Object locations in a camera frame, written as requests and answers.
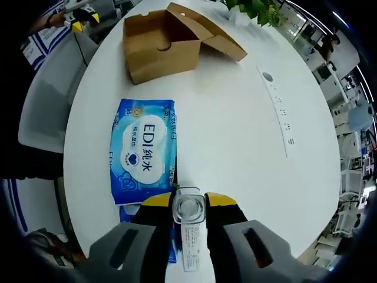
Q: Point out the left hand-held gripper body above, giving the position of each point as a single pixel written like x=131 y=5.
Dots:
x=73 y=6

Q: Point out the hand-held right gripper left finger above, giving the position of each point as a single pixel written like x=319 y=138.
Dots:
x=153 y=236

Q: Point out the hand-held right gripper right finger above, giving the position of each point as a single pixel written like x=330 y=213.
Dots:
x=226 y=224

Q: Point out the clear bottle white label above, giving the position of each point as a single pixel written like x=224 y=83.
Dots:
x=188 y=206

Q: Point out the brown cardboard shoe box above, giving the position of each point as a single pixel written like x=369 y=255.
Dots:
x=165 y=56

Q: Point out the person's left hand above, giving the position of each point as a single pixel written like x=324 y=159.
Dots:
x=58 y=20

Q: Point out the black wristband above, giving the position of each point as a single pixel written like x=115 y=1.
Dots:
x=49 y=21

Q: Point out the round grey table grommet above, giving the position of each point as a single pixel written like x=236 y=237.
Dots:
x=267 y=76

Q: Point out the green plant in white pot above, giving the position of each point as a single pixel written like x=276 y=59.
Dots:
x=259 y=10

